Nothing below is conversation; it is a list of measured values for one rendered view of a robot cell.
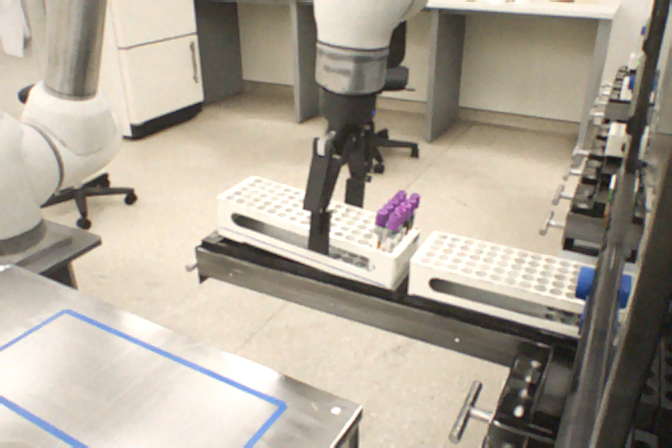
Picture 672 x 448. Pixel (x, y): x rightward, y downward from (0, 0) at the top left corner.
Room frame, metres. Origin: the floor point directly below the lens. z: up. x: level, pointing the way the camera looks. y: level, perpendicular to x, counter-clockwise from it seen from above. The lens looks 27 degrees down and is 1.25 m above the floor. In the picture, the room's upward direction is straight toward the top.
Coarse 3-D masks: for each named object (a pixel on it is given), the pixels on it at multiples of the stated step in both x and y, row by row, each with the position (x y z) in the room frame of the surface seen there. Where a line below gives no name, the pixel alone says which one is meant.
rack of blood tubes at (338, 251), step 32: (224, 192) 0.81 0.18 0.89; (256, 192) 0.83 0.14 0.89; (288, 192) 0.83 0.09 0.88; (224, 224) 0.79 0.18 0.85; (256, 224) 0.82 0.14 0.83; (288, 224) 0.73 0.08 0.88; (352, 224) 0.75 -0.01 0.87; (288, 256) 0.74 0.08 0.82; (320, 256) 0.71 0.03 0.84; (352, 256) 0.74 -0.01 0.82; (384, 256) 0.67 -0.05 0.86
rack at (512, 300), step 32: (416, 256) 0.66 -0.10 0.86; (448, 256) 0.67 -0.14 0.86; (480, 256) 0.66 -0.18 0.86; (512, 256) 0.66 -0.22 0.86; (544, 256) 0.66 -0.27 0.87; (416, 288) 0.64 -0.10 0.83; (448, 288) 0.67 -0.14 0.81; (480, 288) 0.61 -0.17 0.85; (512, 288) 0.59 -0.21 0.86; (544, 288) 0.59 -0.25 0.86; (544, 320) 0.57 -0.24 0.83; (576, 320) 0.57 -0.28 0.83
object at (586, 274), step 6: (582, 270) 0.42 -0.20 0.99; (588, 270) 0.42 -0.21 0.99; (594, 270) 0.42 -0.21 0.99; (582, 276) 0.41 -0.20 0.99; (588, 276) 0.41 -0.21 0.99; (582, 282) 0.41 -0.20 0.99; (588, 282) 0.41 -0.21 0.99; (576, 288) 0.41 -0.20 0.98; (582, 288) 0.41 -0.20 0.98; (588, 288) 0.40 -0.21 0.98; (576, 294) 0.41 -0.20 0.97; (582, 294) 0.41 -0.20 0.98; (588, 294) 0.40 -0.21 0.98; (582, 300) 0.41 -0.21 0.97
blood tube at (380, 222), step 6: (378, 210) 0.69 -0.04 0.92; (384, 210) 0.69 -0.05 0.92; (378, 216) 0.68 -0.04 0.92; (384, 216) 0.68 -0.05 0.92; (378, 222) 0.68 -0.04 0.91; (384, 222) 0.68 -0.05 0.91; (378, 228) 0.68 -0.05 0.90; (378, 234) 0.68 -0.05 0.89; (372, 240) 0.69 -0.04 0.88; (378, 240) 0.68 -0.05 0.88; (372, 246) 0.68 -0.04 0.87; (378, 246) 0.68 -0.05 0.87; (372, 264) 0.68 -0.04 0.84; (372, 270) 0.68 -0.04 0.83
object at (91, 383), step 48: (0, 288) 0.65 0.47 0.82; (48, 288) 0.65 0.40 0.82; (0, 336) 0.55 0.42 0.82; (48, 336) 0.55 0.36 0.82; (96, 336) 0.55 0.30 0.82; (144, 336) 0.55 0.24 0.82; (0, 384) 0.47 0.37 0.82; (48, 384) 0.47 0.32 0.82; (96, 384) 0.47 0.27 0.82; (144, 384) 0.47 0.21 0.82; (192, 384) 0.47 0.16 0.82; (240, 384) 0.47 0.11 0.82; (288, 384) 0.47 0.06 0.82; (0, 432) 0.40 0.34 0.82; (48, 432) 0.40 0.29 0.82; (96, 432) 0.40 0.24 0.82; (144, 432) 0.40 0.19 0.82; (192, 432) 0.40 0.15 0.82; (240, 432) 0.40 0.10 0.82; (288, 432) 0.40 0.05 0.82; (336, 432) 0.40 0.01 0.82
